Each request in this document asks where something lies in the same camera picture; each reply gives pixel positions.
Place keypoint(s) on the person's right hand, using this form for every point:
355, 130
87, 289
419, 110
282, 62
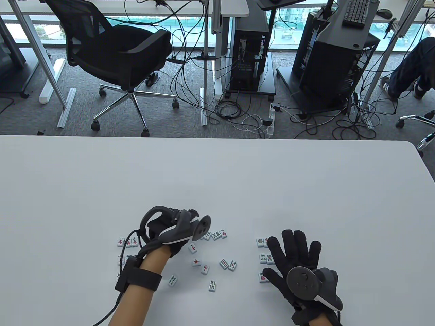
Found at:
297, 251

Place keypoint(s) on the black mesh office chair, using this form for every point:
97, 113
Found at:
112, 51
411, 117

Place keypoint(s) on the pile of mahjong tiles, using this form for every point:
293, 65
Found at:
212, 286

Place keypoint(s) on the black monitor stand with tray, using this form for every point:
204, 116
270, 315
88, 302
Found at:
282, 3
353, 37

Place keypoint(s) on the white standing desk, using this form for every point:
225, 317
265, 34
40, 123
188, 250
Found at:
238, 8

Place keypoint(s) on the person's right forearm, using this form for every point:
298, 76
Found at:
322, 322

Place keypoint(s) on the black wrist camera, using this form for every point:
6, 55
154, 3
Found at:
303, 317

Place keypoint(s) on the white power strip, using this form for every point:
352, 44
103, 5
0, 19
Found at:
270, 131

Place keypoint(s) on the black computer tower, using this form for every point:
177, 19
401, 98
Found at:
249, 61
333, 74

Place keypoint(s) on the black computer mouse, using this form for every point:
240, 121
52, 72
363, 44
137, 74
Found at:
384, 13

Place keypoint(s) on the black keyboard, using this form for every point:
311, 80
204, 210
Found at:
356, 13

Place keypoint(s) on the person's left forearm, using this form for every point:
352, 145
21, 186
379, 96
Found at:
136, 305

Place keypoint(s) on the dark grey equipment cart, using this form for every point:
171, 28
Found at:
12, 44

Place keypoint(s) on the person's left hand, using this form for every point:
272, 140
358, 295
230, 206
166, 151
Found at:
158, 225

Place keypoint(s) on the seven-circle mahjong tile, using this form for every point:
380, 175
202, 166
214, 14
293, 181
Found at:
261, 279

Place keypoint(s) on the black foot pedal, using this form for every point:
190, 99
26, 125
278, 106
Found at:
152, 78

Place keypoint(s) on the grey hand tracking controller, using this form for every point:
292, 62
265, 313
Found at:
302, 283
180, 227

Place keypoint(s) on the black white striped sneaker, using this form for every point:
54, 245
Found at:
419, 92
386, 86

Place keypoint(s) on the black power strip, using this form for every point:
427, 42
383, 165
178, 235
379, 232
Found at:
175, 60

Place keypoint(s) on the black wheeled computer cart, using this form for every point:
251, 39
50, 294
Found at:
266, 85
285, 78

